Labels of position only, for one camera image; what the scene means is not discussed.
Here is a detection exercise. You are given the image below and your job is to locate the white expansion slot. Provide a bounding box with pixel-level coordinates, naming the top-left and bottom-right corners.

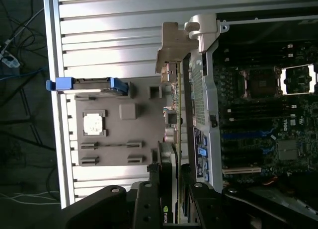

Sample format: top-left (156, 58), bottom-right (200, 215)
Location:
top-left (222, 166), bottom-right (261, 175)

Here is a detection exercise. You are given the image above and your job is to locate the green RAM stick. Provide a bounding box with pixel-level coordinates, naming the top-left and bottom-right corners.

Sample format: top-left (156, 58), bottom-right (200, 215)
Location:
top-left (80, 143), bottom-right (142, 148)

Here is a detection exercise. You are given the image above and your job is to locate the grey plastic parts rack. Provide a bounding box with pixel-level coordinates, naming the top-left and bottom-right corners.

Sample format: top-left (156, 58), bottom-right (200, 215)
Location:
top-left (74, 76), bottom-right (166, 167)

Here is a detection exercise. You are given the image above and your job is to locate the blue expansion slot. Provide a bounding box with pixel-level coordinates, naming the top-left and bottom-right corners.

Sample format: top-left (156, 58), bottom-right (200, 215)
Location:
top-left (222, 131), bottom-right (274, 139)

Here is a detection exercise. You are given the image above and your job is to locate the silver CPU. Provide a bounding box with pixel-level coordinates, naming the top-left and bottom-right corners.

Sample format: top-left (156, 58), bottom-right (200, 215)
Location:
top-left (83, 114), bottom-right (102, 135)

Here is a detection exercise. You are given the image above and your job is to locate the silver chipset heatsink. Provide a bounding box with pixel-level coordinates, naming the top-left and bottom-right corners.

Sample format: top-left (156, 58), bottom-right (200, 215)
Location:
top-left (277, 139), bottom-right (298, 160)

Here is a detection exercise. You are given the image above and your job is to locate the open black PC case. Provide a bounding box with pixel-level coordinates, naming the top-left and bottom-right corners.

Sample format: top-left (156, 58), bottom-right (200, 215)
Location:
top-left (183, 11), bottom-right (318, 229)

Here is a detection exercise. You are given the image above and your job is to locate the green motherboard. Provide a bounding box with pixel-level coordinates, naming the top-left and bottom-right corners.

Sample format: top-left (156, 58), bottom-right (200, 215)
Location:
top-left (218, 44), bottom-right (318, 190)

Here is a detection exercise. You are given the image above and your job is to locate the CPU socket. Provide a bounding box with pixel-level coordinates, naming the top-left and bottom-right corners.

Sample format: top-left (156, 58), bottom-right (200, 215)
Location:
top-left (238, 66), bottom-right (283, 99)

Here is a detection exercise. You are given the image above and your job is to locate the silver hard disk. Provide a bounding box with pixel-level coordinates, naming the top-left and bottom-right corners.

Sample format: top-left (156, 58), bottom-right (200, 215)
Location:
top-left (73, 77), bottom-right (125, 95)

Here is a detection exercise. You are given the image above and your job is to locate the blue disk caddy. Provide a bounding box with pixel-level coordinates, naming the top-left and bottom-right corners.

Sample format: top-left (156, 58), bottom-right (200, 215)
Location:
top-left (46, 76), bottom-right (129, 94)

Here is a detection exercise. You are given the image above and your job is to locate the metal socket cover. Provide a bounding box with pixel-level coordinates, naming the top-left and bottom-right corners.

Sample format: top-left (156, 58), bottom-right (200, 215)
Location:
top-left (280, 64), bottom-right (318, 95)

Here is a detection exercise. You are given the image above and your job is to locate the white floor cable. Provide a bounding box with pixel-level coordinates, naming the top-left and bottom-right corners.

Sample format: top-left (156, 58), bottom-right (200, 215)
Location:
top-left (0, 191), bottom-right (61, 205)

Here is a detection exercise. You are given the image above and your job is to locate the blue floor cable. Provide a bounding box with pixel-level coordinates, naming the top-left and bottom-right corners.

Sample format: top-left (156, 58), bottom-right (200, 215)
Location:
top-left (0, 66), bottom-right (48, 81)

